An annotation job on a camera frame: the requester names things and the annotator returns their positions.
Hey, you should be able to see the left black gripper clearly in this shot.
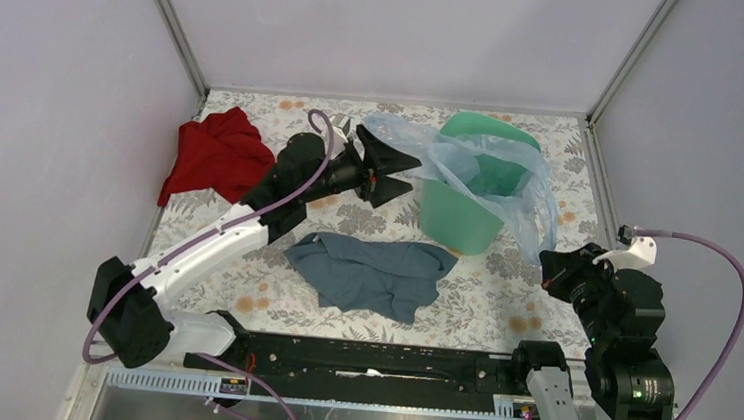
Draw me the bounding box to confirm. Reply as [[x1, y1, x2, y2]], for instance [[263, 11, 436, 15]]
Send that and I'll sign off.
[[298, 119, 422, 211]]

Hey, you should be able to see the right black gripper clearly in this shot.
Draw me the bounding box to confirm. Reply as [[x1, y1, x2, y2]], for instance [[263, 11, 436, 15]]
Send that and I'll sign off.
[[532, 236, 623, 344]]

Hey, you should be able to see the light blue plastic trash bag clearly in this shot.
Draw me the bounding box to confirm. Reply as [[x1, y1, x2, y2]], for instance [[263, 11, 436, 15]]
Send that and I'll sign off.
[[362, 113, 559, 265]]

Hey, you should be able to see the green plastic trash bin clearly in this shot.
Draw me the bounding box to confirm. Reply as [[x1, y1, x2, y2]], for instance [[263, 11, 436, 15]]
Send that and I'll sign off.
[[418, 111, 541, 256]]

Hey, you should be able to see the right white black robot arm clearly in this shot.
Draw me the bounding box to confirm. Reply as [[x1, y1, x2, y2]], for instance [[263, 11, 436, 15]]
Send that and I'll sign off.
[[508, 243, 675, 420]]

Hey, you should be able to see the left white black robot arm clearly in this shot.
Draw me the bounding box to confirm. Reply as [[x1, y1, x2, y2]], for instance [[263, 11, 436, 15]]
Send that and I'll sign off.
[[83, 125, 421, 370]]

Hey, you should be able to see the floral patterned table mat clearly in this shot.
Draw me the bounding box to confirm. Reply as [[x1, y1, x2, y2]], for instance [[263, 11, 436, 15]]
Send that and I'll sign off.
[[150, 90, 606, 360]]

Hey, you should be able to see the blue grey cloth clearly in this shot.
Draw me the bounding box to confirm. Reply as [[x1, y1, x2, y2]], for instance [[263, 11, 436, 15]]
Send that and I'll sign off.
[[283, 232, 457, 325]]

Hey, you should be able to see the red cloth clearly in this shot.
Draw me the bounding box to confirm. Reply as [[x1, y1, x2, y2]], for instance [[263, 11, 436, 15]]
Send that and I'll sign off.
[[157, 107, 276, 207]]

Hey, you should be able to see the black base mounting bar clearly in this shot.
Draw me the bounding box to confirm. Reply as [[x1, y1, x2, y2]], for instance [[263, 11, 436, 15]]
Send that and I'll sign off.
[[219, 332, 533, 402]]

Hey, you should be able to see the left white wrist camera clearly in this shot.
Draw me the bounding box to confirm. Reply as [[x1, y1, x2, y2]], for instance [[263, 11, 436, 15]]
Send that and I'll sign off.
[[329, 113, 357, 149]]

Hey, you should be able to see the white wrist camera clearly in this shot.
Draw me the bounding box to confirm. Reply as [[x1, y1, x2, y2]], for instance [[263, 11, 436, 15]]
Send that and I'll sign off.
[[593, 225, 658, 271], [329, 113, 357, 149]]

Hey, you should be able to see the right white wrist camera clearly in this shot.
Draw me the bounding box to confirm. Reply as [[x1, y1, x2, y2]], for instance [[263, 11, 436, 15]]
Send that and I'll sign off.
[[593, 225, 658, 271]]

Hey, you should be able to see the white slotted cable duct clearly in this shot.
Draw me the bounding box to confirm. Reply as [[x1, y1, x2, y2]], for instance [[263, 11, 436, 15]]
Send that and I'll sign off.
[[107, 368, 530, 420]]

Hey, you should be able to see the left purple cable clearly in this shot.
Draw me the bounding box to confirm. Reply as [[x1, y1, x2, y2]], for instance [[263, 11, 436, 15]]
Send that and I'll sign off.
[[76, 91, 340, 420]]

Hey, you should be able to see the right aluminium frame post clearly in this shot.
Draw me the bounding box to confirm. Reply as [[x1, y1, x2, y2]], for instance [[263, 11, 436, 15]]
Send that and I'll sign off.
[[587, 0, 681, 124]]

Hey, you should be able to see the aluminium frame post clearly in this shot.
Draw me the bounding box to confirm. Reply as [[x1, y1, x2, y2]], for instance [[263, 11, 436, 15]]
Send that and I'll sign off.
[[587, 0, 681, 124], [154, 0, 210, 100]]

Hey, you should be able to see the left aluminium frame post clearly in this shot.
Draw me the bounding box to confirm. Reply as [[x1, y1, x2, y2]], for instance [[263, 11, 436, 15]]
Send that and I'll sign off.
[[154, 0, 210, 100]]

